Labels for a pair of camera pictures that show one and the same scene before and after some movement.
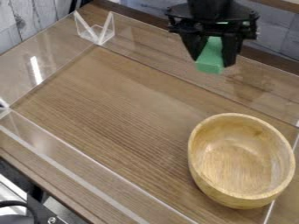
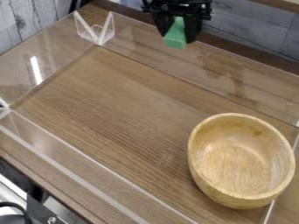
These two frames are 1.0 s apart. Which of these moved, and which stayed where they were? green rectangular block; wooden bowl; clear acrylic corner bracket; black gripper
Moved: black gripper; green rectangular block
Stayed: wooden bowl; clear acrylic corner bracket
